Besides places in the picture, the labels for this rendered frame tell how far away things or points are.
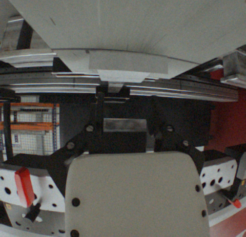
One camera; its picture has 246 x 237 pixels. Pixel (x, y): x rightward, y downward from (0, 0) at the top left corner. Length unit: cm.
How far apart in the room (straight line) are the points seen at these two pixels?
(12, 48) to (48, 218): 33
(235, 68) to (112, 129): 37
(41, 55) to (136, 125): 22
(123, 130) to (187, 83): 44
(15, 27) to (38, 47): 8
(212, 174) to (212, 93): 46
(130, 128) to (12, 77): 54
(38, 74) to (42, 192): 43
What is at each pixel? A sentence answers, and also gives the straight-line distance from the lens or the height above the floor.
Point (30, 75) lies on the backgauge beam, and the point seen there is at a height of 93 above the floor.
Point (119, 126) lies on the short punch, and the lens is 22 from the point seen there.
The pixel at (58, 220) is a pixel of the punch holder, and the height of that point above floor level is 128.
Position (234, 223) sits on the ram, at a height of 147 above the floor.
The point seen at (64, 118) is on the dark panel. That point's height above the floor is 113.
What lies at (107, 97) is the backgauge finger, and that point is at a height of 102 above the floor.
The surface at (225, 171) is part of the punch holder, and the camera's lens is 35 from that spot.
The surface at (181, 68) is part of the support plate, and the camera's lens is 18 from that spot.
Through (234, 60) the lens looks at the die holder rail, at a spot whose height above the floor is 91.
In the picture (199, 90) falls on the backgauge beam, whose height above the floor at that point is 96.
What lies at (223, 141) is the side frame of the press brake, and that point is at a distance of 109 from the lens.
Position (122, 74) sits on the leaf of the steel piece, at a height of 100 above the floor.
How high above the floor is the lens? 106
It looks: 1 degrees up
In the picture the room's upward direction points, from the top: 178 degrees counter-clockwise
